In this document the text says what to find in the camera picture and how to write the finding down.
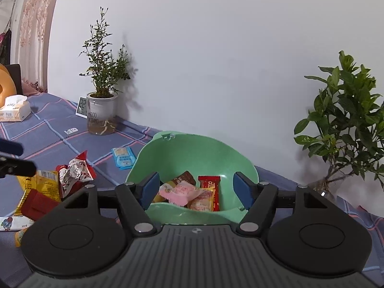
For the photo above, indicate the crumpled red white packet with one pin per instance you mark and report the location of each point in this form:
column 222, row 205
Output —
column 75, row 174

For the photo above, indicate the white blueberry stick packet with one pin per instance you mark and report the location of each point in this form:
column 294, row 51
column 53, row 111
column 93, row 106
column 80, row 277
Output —
column 12, row 223

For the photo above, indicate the dark brown object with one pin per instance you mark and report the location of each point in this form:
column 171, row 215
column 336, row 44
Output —
column 14, row 78

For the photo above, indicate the maroon gold stick packet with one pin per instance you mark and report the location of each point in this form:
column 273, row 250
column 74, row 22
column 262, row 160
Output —
column 181, row 179

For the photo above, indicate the yellow snack packet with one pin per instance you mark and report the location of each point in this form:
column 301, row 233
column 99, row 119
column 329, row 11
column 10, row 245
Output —
column 42, row 183

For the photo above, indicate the blue plaid tablecloth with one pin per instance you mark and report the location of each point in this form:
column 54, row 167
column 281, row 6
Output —
column 45, row 139

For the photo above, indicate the plain dark red long packet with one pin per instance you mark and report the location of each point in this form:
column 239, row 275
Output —
column 37, row 205

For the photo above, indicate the small orange packet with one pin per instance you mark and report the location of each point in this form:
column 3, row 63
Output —
column 19, row 235

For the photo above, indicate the orange round object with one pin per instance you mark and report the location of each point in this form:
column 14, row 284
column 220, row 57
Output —
column 6, row 85

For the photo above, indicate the red bar packet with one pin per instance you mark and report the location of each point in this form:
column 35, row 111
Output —
column 209, row 187

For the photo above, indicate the broad-leaf plant in glass vase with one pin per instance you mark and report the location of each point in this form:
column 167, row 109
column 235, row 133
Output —
column 345, row 120

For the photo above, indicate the small plant in white pot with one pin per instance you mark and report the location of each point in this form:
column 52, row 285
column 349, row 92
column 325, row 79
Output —
column 100, row 117

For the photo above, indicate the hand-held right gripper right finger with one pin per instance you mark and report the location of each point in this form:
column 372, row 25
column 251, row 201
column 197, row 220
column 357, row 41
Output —
column 241, row 189

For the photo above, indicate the pink snack packet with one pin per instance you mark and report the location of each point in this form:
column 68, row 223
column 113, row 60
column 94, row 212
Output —
column 180, row 193

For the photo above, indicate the white digital clock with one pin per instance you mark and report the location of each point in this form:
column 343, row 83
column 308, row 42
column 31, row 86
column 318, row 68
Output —
column 83, row 107

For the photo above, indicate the white cloth tag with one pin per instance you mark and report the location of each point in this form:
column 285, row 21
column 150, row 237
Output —
column 70, row 131

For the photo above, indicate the pale pink yellow packet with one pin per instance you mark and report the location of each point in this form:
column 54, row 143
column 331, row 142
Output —
column 202, row 202

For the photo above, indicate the pink floral curtain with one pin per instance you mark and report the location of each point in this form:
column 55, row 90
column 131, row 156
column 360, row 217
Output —
column 36, row 30

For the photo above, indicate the white tissue box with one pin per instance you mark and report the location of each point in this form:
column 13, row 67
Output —
column 13, row 109

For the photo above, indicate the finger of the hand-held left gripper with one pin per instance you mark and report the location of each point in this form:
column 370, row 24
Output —
column 10, row 148
column 18, row 167

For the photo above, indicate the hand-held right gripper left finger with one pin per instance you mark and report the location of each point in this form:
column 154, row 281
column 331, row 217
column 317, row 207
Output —
column 151, row 189

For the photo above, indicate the light blue snack packet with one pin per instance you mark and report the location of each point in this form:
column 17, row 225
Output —
column 123, row 157

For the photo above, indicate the green plastic bowl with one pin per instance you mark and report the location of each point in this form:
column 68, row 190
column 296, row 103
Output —
column 192, row 156

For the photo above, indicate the metal clothes rack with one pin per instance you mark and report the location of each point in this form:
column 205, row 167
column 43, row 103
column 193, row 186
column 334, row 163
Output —
column 7, row 15

